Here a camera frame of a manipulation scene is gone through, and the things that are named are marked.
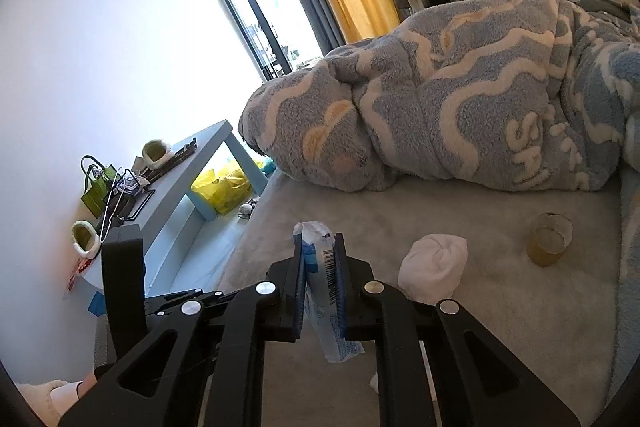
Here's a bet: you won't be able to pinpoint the green fluffy slipper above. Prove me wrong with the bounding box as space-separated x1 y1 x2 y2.
72 220 101 259
142 140 174 170

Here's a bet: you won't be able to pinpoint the brown tape roll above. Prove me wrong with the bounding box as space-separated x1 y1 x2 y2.
526 212 574 268

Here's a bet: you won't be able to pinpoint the blue white plastic wrapper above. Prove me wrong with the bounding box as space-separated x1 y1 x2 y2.
293 221 364 363

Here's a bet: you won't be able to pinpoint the blue patterned fleece duvet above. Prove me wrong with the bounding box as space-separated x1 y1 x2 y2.
238 0 639 385

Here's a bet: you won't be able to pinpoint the green tote bag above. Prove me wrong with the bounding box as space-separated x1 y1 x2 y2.
80 155 116 218

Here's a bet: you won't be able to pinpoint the person's hand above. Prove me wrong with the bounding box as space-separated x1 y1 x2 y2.
76 371 98 399

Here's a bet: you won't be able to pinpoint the dark wooden sticks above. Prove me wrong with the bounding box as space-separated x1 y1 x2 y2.
141 138 198 184

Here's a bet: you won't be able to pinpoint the white sock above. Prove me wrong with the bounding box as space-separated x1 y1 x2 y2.
398 234 468 305

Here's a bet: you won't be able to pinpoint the black wire hanger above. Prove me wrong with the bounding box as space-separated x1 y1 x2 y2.
98 169 155 227

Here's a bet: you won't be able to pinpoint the grey bed mattress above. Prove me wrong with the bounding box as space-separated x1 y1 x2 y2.
199 168 622 427

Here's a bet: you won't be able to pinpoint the light blue low table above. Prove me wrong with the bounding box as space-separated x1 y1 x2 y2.
62 119 270 316

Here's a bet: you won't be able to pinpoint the yellow plastic bag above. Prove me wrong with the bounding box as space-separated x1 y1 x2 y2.
191 162 252 215

